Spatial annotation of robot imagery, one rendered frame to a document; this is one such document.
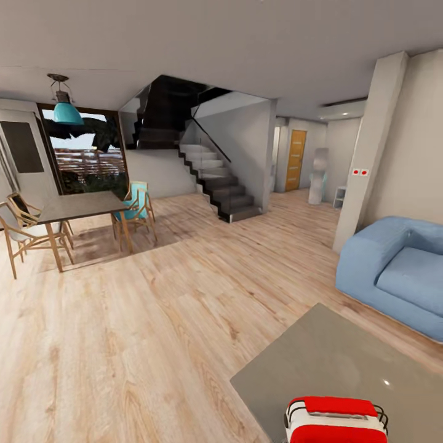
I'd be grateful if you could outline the radio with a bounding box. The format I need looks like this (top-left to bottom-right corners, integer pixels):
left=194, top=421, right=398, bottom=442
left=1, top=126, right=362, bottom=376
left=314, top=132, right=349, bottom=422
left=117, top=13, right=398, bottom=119
left=284, top=396, right=388, bottom=443

